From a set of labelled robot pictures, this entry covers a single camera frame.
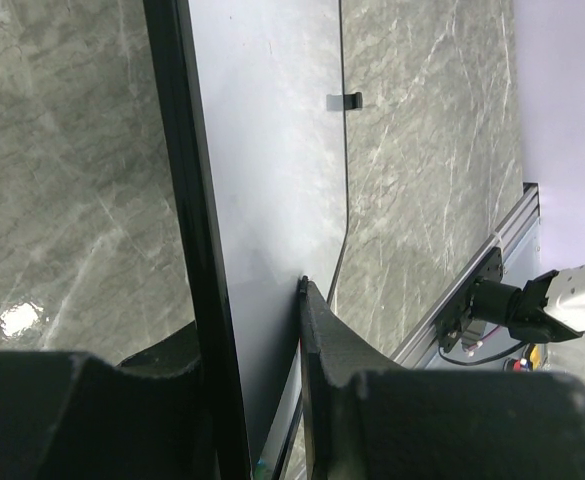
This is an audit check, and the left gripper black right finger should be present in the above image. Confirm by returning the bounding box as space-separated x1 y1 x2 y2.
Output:
298 279 585 479

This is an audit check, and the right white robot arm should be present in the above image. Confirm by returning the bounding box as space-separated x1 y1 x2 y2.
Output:
470 264 585 344

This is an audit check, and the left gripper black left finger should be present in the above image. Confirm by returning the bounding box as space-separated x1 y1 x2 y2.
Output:
0 324 216 479

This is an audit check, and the white whiteboard black frame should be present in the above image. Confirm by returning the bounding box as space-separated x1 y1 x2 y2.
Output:
144 1 348 479

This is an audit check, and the aluminium rail frame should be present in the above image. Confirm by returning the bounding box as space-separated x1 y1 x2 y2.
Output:
389 182 585 374

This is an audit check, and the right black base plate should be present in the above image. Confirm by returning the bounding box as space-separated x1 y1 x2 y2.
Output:
434 247 503 353

